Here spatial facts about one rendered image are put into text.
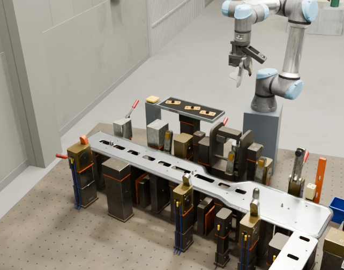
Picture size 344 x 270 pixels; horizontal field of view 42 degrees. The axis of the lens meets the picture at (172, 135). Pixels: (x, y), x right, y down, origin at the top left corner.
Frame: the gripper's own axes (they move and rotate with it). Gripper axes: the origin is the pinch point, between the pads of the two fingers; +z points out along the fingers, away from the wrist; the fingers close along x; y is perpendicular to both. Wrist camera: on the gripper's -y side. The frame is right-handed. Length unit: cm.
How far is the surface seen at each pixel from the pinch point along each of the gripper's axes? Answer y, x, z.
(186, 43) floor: 279, -428, 147
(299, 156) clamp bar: -32.4, 14.3, 23.6
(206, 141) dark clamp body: 18.3, 5.1, 34.5
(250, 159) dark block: -7.4, 7.4, 36.8
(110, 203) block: 56, 43, 63
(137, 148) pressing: 54, 17, 42
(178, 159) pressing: 29, 17, 42
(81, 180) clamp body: 73, 44, 53
